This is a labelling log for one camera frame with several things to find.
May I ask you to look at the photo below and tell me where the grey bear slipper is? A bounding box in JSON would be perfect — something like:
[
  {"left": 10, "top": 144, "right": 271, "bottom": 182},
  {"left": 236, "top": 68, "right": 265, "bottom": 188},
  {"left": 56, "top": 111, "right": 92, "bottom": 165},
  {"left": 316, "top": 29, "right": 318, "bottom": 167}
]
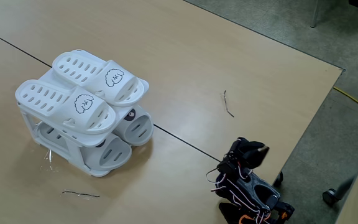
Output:
[
  {"left": 113, "top": 104, "right": 154, "bottom": 147},
  {"left": 37, "top": 121, "right": 133, "bottom": 171}
]

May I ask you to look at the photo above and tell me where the white dog slipper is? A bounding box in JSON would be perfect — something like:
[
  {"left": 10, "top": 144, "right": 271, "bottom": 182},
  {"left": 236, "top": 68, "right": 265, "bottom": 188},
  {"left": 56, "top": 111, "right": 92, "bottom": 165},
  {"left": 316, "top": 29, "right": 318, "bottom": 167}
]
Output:
[
  {"left": 52, "top": 52, "right": 145, "bottom": 108},
  {"left": 14, "top": 79, "right": 117, "bottom": 135}
]

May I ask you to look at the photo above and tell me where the white two-shelf shoe rack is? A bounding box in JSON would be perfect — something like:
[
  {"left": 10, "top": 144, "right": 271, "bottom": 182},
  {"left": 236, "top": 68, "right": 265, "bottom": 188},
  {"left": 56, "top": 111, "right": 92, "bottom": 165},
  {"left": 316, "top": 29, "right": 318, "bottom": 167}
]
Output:
[{"left": 16, "top": 49, "right": 152, "bottom": 178}]

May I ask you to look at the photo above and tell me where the black table caster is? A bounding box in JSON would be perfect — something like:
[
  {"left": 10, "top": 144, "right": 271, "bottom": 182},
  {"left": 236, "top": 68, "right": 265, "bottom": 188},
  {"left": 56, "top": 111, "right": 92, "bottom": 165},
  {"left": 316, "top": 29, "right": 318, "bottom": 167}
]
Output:
[{"left": 273, "top": 171, "right": 284, "bottom": 188}]

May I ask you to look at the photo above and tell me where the black chair caster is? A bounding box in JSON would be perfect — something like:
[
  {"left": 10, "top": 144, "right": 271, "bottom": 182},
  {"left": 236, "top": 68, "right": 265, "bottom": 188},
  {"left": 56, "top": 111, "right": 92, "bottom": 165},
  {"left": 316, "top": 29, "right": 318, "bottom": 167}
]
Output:
[{"left": 321, "top": 176, "right": 356, "bottom": 207}]

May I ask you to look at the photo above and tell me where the metal chair leg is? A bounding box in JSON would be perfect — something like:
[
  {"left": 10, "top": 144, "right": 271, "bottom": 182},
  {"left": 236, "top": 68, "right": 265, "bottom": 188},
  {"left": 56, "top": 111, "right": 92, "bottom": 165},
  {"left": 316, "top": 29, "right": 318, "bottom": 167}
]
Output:
[{"left": 310, "top": 0, "right": 323, "bottom": 29}]

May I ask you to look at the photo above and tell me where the yellow cable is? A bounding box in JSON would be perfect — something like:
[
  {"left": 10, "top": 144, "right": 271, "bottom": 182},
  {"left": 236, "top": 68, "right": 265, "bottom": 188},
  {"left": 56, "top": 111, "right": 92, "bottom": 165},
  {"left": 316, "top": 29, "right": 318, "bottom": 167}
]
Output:
[{"left": 333, "top": 86, "right": 358, "bottom": 121}]

